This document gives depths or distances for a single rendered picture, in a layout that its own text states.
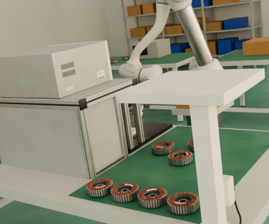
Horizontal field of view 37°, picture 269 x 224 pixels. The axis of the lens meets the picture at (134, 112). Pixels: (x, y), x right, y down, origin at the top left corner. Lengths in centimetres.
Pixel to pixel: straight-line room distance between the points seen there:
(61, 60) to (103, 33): 874
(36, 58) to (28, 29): 697
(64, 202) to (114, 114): 50
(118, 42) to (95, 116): 879
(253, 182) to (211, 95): 61
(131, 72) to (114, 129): 78
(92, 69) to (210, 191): 98
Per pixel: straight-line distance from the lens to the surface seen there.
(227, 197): 133
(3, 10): 853
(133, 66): 265
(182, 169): 182
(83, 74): 196
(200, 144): 123
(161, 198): 151
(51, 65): 183
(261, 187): 162
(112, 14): 1060
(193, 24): 247
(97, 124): 185
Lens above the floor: 146
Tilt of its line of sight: 14 degrees down
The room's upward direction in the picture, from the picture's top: 8 degrees counter-clockwise
